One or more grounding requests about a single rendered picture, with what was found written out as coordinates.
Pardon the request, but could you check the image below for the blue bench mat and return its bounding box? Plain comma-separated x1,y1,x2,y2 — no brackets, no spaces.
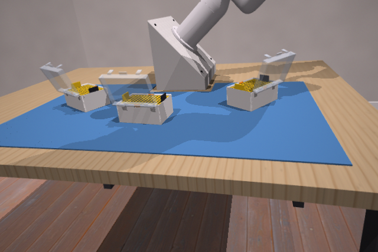
0,81,353,166

